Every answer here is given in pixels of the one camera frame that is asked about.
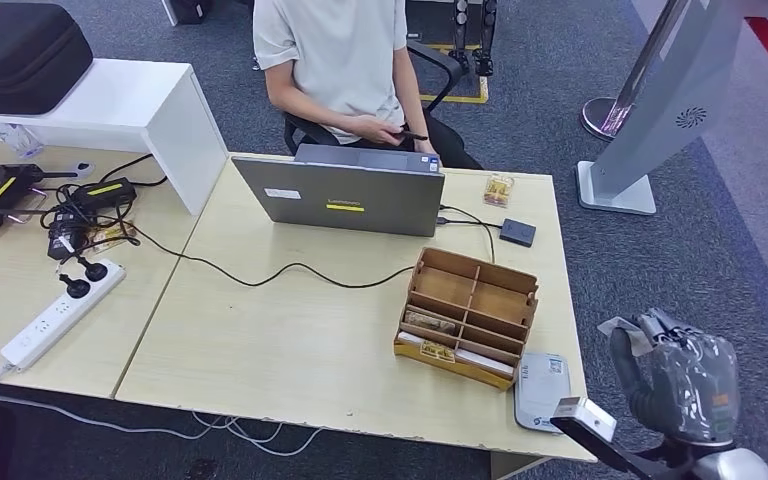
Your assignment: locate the person's right hand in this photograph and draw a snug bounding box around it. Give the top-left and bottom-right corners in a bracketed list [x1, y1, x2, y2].
[346, 113, 405, 148]

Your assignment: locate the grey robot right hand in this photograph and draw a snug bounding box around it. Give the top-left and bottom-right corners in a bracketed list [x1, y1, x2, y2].
[605, 307, 742, 446]

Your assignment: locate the person's left hand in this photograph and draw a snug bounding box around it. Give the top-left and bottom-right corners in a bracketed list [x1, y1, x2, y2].
[400, 122, 440, 158]

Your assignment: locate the wooden card organizer box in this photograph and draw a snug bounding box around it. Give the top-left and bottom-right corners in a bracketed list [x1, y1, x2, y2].
[393, 246, 540, 392]

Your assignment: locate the gold printed key card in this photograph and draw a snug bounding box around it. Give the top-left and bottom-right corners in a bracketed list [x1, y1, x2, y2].
[420, 340, 457, 364]

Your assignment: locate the person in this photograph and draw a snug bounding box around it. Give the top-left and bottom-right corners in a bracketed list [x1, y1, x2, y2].
[252, 0, 485, 171]

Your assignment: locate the grey card reader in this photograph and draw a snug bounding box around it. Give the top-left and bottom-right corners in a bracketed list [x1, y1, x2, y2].
[514, 352, 573, 435]

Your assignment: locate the brown patterned key card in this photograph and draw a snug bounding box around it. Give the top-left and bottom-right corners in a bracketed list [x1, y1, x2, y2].
[403, 309, 457, 336]

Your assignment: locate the grey laptop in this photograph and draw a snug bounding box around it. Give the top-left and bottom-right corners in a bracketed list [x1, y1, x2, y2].
[231, 143, 446, 238]

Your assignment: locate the clear packet of gold cards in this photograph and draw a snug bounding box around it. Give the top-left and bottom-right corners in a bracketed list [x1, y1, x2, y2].
[483, 173, 516, 209]

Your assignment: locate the small black square box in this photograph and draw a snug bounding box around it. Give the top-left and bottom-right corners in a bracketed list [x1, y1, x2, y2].
[499, 218, 538, 249]

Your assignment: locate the black equipment box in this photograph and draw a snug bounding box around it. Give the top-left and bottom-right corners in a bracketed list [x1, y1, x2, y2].
[160, 0, 214, 28]

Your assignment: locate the white desk shelf riser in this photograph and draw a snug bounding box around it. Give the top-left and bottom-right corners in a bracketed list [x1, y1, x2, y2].
[0, 58, 230, 217]

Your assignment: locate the grey kiosk stand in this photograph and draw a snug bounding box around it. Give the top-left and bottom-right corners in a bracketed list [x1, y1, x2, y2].
[576, 0, 768, 217]

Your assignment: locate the black adapter with yellow sticker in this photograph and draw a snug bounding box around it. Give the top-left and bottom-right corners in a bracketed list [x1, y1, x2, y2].
[71, 176, 138, 211]

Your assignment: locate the gold printed packet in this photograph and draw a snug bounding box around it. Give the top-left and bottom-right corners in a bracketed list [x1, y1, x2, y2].
[84, 220, 138, 256]

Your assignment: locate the black round plug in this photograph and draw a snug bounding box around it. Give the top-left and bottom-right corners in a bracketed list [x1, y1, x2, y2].
[59, 273, 93, 300]
[77, 254, 110, 284]

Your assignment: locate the black power adapter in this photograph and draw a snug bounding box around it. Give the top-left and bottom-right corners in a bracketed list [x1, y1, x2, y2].
[47, 210, 90, 261]

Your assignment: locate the clear plastic bag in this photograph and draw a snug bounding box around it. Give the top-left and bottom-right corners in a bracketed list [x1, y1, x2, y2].
[0, 121, 45, 160]

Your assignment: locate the black case with yellow strip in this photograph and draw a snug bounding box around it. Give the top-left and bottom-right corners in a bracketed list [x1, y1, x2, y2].
[0, 1, 95, 117]

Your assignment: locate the white power strip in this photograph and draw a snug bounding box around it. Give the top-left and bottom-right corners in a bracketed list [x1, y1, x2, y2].
[0, 258, 128, 372]

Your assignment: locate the short black USB cable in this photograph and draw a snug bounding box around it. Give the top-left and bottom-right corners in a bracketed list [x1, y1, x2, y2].
[435, 217, 503, 230]

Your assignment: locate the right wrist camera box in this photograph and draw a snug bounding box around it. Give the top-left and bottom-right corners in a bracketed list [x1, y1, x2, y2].
[549, 396, 667, 480]

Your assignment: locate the black laptop power cable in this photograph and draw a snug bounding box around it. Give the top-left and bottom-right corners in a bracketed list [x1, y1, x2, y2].
[117, 203, 497, 290]

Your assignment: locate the chrome stanchion post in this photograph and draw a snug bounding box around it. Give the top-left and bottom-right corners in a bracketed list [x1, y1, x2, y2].
[580, 0, 690, 143]

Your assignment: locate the black adapter cable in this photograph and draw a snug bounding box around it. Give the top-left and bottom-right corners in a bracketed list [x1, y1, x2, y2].
[96, 152, 169, 190]

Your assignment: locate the white power strip cable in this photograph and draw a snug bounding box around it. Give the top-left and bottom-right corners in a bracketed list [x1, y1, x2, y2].
[0, 364, 326, 459]

